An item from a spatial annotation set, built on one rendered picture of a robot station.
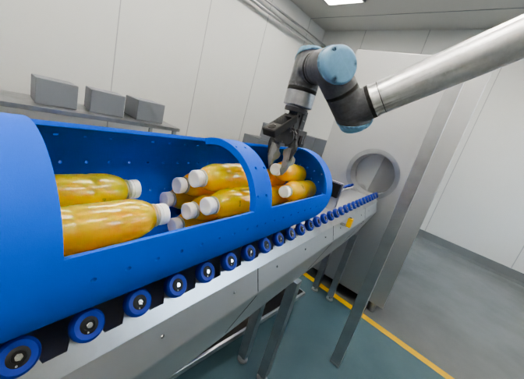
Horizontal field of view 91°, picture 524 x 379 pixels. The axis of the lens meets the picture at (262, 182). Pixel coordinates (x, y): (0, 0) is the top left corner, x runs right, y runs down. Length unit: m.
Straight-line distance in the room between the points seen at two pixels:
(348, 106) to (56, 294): 0.68
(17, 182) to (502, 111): 5.27
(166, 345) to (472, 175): 4.97
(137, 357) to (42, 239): 0.30
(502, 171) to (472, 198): 0.54
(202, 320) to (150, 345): 0.12
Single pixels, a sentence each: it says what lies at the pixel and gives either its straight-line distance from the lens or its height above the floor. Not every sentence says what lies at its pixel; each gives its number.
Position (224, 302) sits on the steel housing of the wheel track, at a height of 0.87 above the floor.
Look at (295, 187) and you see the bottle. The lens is 0.84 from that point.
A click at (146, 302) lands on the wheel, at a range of 0.52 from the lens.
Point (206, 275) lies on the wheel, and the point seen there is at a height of 0.96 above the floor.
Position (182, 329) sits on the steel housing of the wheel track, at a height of 0.87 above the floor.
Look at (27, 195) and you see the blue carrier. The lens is 0.34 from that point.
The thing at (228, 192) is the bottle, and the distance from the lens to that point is 0.59.
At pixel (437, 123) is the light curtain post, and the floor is 1.48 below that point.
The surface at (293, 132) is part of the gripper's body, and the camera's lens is 0.79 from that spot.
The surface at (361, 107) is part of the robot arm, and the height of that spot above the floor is 1.40.
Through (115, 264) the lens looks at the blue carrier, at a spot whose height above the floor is 1.09.
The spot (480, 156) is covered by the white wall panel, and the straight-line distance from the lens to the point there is 5.20.
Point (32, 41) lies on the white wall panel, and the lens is 3.74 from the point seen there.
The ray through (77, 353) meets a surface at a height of 0.93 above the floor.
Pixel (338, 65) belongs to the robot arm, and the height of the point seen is 1.47.
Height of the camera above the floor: 1.31
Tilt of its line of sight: 14 degrees down
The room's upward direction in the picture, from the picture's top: 15 degrees clockwise
